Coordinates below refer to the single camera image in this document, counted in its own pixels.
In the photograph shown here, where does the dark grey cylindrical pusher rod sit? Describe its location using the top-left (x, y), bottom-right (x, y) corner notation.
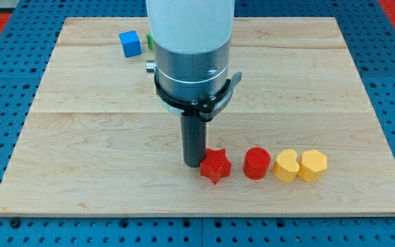
top-left (180, 116), bottom-right (206, 167)

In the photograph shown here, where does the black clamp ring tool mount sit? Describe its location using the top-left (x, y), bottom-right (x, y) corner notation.
top-left (154, 71), bottom-right (243, 122)

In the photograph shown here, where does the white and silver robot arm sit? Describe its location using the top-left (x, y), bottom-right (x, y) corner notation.
top-left (146, 0), bottom-right (242, 167)

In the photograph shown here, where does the red star block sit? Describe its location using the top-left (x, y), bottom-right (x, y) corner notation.
top-left (200, 148), bottom-right (232, 185)

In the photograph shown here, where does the red cylinder block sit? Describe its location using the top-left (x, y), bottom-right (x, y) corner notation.
top-left (243, 147), bottom-right (271, 180)

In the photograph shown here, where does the green block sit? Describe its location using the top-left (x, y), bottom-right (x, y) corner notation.
top-left (146, 33), bottom-right (154, 51)

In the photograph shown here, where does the light wooden board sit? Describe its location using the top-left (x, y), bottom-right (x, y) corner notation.
top-left (0, 17), bottom-right (395, 218)

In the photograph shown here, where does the yellow heart block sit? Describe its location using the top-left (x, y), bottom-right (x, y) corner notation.
top-left (272, 149), bottom-right (300, 183)

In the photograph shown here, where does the blue cube block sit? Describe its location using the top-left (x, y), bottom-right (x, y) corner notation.
top-left (119, 30), bottom-right (142, 58)

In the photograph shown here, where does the yellow hexagon block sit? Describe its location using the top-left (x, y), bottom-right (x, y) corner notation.
top-left (297, 150), bottom-right (328, 183)

